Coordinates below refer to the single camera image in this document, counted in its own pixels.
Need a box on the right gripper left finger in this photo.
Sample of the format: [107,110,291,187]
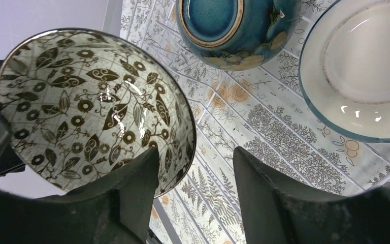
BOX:
[40,147,159,243]

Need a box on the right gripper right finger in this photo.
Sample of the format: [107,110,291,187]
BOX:
[233,146,360,243]

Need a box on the pink floral bowl leaf interior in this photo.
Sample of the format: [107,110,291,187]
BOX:
[0,28,196,197]

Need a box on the teal white spotted bowl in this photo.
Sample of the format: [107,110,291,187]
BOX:
[299,1,390,143]

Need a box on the dark teal floral bowl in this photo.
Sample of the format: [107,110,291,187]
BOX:
[175,0,302,71]

